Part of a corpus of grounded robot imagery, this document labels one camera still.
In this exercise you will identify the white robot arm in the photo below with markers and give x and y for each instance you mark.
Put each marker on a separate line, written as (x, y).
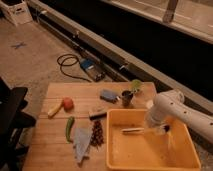
(172, 103)

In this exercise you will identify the dark metal cup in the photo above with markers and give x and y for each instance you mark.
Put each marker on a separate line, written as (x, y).
(126, 97)

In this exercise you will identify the red tomato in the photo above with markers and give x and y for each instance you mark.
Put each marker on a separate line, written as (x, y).
(67, 103)

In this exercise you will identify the green chili pepper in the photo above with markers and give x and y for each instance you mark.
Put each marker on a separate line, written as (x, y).
(69, 125)

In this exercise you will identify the yellow banana toy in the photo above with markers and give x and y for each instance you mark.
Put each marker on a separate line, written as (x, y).
(54, 110)

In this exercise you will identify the black block eraser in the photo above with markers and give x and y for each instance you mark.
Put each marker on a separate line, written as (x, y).
(97, 115)

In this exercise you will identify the yellow plastic tray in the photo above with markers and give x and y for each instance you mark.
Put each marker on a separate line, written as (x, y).
(172, 151)

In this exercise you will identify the white small bowl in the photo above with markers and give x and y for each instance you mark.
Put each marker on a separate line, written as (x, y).
(149, 104)

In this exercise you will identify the white cardboard box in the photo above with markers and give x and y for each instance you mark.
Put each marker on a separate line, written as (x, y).
(17, 14)

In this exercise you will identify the green leafy plant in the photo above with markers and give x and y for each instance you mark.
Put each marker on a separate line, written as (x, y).
(135, 86)

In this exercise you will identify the blue sponge block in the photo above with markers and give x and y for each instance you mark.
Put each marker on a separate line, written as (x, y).
(109, 96)

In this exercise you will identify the white handled brush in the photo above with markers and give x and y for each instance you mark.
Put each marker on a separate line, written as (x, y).
(157, 130)

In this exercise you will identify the black chair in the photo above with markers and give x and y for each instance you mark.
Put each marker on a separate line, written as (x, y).
(12, 122)

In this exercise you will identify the blue power device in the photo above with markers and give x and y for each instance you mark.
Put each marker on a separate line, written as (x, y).
(92, 70)

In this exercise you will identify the grey blue cloth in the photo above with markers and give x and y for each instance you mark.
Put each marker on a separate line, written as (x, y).
(81, 142)

